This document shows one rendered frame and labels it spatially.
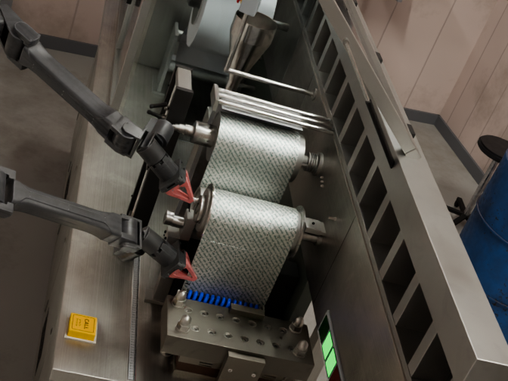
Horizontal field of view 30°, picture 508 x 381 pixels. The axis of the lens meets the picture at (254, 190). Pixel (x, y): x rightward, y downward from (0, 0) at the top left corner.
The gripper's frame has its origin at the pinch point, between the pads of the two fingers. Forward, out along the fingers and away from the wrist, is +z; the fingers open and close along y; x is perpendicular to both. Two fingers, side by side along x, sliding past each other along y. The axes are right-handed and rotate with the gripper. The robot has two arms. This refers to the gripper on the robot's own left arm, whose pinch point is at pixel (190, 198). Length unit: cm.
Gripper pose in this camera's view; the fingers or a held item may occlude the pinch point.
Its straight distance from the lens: 249.7
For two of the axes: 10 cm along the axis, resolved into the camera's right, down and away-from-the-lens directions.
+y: 0.6, 5.1, -8.6
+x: 8.3, -5.0, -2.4
